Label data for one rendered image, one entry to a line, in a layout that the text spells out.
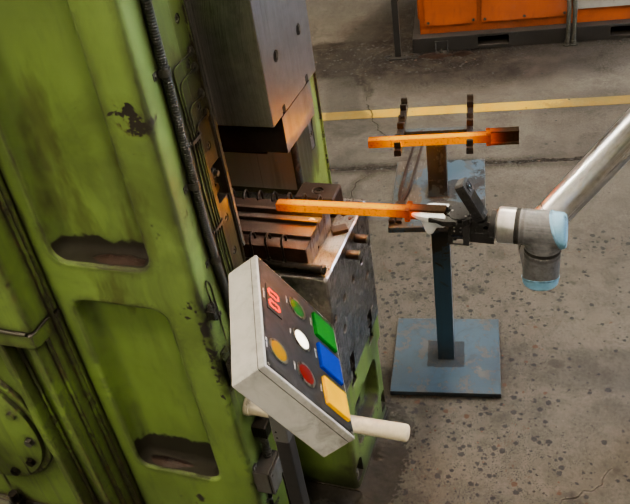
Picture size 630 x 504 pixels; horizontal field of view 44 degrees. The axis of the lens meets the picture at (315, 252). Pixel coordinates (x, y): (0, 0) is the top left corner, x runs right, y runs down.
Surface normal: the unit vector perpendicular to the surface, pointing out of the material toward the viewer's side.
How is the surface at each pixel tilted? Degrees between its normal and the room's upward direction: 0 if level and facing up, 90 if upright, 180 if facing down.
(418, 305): 0
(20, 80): 89
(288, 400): 90
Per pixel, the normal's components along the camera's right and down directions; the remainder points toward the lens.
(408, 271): -0.14, -0.79
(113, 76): -0.32, 0.59
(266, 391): 0.11, 0.58
